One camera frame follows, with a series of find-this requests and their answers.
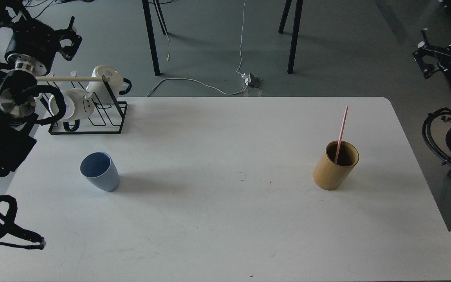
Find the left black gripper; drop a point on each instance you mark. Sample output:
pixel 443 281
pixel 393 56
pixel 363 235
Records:
pixel 38 43

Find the blue plastic cup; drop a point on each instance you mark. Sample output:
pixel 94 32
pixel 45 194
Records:
pixel 100 170

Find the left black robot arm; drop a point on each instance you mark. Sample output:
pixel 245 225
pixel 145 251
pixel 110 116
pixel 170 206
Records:
pixel 24 103

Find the wooden rack dowel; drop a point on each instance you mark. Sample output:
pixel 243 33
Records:
pixel 73 79

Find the white mug upper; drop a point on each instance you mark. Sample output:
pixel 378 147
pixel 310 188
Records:
pixel 111 84

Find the white mug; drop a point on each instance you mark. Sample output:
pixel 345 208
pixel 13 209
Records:
pixel 79 105
pixel 111 84

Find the white mug lower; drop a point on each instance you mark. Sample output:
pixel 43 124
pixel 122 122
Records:
pixel 79 105

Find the black table leg left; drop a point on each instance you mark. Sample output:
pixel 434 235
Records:
pixel 150 31

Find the black table leg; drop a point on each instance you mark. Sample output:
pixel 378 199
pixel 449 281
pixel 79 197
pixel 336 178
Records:
pixel 295 30
pixel 150 31

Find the black table leg right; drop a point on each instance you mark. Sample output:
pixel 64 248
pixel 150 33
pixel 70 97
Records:
pixel 295 30

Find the bamboo cylinder holder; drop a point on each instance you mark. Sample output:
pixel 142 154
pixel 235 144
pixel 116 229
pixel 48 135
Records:
pixel 335 165

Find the white power plug adapter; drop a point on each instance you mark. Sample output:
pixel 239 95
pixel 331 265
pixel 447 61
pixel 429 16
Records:
pixel 251 81

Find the black wire mug rack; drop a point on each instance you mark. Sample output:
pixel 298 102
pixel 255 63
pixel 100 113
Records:
pixel 104 120

